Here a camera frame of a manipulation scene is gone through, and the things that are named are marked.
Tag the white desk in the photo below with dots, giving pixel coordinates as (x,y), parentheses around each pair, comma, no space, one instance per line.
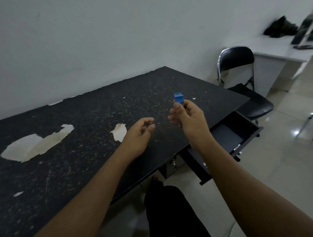
(273,51)

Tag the black monitor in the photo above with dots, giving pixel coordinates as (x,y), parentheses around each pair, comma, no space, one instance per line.
(302,30)

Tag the person's right thumb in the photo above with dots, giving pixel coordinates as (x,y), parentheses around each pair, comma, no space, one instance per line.
(178,108)

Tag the person's left forearm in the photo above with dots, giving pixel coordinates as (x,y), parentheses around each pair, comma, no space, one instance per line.
(90,193)

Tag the open black desk drawer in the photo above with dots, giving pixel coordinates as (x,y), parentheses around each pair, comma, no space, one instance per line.
(229,136)

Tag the person's left thumb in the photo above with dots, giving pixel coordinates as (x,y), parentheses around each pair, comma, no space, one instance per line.
(149,129)

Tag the person's foot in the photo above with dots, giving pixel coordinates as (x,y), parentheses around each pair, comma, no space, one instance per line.
(155,178)

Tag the person's black trouser leg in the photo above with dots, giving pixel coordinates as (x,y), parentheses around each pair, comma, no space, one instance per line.
(171,212)

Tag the person's right hand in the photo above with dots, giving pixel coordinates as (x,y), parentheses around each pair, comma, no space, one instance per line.
(194,124)

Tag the grey under-desk cabinet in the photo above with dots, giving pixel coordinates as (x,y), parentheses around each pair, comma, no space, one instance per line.
(172,168)

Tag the keys in cabinet lock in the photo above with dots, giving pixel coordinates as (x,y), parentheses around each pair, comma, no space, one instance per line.
(174,165)

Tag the black folding chair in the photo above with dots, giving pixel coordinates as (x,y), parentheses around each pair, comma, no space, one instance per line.
(254,100)

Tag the black bag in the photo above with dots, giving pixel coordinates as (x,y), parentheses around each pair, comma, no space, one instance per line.
(281,28)

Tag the person's right forearm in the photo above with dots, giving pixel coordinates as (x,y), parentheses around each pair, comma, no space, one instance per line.
(247,193)

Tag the person's left hand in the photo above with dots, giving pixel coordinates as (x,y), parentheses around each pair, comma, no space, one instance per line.
(135,139)

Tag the flat black device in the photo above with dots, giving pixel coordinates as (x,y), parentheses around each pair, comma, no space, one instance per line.
(303,46)

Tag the metal chair leg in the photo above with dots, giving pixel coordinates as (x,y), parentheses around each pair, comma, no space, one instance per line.
(304,124)

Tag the small blue plastic block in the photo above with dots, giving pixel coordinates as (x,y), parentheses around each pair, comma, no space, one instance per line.
(178,97)

